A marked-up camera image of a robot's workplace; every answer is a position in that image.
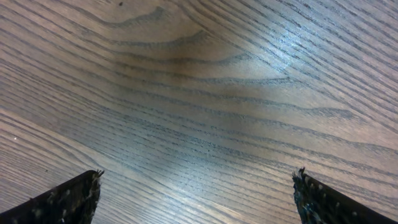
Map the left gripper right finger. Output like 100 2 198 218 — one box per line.
292 167 395 224

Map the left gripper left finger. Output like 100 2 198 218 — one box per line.
1 170 104 224

